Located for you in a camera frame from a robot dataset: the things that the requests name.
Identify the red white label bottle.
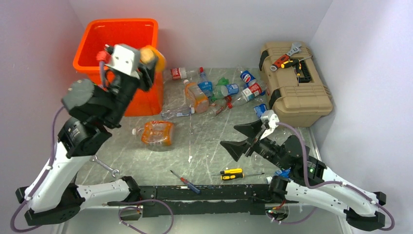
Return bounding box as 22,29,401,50
227,82,266,109

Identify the red label clear bottle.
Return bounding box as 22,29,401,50
163,67,204,80

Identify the orange juice bottle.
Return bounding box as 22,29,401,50
139,45,167,72

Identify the large orange label bottle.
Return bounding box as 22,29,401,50
183,79,209,114

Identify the blue label clear bottle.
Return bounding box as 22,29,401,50
220,84,239,97

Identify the clear bottle white cap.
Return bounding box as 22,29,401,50
160,106,195,120

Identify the crushed orange label bottle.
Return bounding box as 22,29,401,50
131,120,175,152

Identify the black yellow screwdriver on table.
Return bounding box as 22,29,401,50
221,173,264,181

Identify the green plastic bottle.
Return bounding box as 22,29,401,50
211,77,229,102

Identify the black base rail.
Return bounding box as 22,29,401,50
107,184,284,217

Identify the blue label crushed bottle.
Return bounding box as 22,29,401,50
198,71,213,97

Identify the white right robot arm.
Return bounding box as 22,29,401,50
220,119,394,232

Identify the orange plastic bin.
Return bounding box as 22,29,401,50
73,18,166,117

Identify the yellow black screwdriver on toolbox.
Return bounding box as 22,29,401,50
281,56,312,69

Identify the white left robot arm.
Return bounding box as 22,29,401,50
16,67,161,230

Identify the silver adjustable wrench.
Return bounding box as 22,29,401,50
285,42,302,58

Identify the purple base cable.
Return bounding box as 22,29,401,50
118,198,175,234

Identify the blue label bottle by toolbox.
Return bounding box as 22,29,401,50
254,103,267,118

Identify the pepsi label bottle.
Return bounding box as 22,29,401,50
240,70,256,88

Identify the tan plastic toolbox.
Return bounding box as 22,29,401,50
259,41,333,127

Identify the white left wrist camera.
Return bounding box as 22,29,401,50
96,44,140,78

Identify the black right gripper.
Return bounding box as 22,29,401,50
219,119,288,170

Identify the red blue screwdriver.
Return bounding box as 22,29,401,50
170,170,201,195

